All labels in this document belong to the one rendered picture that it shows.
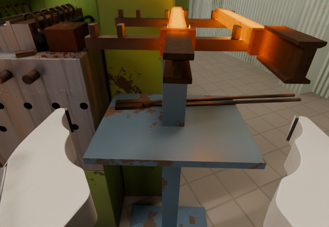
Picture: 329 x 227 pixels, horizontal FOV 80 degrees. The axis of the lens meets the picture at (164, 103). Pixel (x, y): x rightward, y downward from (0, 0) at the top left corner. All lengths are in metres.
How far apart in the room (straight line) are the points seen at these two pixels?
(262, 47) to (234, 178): 1.22
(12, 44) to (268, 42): 0.66
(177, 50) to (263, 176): 1.41
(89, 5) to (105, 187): 0.84
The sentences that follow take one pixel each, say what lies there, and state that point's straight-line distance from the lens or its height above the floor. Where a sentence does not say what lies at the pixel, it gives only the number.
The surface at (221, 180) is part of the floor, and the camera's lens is 1.42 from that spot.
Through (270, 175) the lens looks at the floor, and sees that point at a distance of 1.57.
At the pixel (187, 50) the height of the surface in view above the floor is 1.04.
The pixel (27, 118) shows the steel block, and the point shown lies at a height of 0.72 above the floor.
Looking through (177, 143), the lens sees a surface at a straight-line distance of 0.49.
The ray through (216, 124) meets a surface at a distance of 0.56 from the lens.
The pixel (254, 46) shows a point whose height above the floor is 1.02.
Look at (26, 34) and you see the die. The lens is 0.71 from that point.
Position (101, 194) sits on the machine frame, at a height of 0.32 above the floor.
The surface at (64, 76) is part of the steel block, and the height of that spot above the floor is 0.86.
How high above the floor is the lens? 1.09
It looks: 31 degrees down
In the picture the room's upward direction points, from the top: 1 degrees clockwise
